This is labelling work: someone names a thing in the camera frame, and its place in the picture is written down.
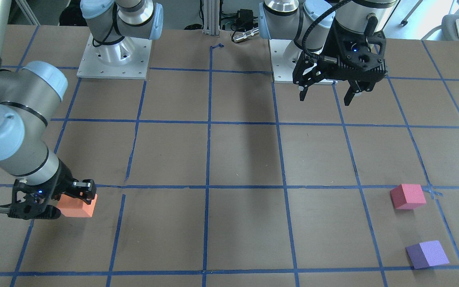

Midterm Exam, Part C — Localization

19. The orange foam block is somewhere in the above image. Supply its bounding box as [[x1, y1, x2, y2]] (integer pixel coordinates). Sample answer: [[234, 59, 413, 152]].
[[56, 194, 98, 218]]

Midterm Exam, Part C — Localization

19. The purple foam block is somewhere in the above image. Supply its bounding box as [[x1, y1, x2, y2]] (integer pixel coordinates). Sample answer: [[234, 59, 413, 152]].
[[406, 240, 449, 269]]

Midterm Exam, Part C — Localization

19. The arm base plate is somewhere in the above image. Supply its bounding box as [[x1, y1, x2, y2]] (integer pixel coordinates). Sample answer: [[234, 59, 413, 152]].
[[269, 39, 301, 84], [77, 35, 153, 80]]

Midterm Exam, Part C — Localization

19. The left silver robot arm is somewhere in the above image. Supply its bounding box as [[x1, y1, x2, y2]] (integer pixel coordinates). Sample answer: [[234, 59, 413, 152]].
[[259, 0, 396, 106]]

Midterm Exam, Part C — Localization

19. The silver cable connector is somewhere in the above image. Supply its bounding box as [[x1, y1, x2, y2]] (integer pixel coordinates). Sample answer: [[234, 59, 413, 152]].
[[231, 28, 260, 43]]

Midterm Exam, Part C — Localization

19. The aluminium frame post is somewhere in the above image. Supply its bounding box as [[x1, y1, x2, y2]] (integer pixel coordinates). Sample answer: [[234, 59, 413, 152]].
[[201, 0, 222, 37]]

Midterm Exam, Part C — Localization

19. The black power adapter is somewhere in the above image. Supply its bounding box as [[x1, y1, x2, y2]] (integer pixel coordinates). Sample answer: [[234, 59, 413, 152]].
[[235, 9, 254, 27]]

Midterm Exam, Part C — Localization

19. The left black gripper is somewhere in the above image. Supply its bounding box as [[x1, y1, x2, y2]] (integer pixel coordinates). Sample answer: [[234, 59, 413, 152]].
[[292, 18, 388, 106]]

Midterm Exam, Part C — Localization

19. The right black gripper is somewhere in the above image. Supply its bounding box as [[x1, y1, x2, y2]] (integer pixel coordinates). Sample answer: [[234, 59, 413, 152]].
[[0, 157, 96, 220]]

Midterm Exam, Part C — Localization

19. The pink foam block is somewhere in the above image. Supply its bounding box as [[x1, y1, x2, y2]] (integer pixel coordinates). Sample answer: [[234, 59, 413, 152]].
[[390, 184, 427, 210]]

